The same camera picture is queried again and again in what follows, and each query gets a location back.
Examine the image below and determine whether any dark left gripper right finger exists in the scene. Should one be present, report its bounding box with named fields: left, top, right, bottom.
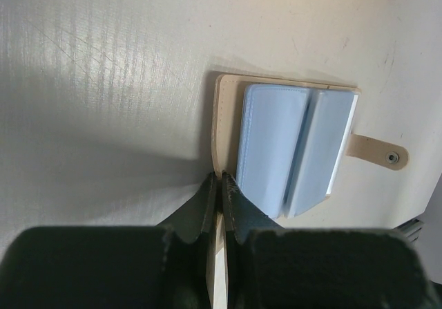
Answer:
left=222, top=174, right=435, bottom=308

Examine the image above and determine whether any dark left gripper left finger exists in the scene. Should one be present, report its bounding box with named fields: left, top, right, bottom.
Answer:
left=1, top=174, right=217, bottom=308

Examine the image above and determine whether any beige card holder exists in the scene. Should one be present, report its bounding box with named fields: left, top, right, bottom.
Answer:
left=210, top=73, right=410, bottom=309

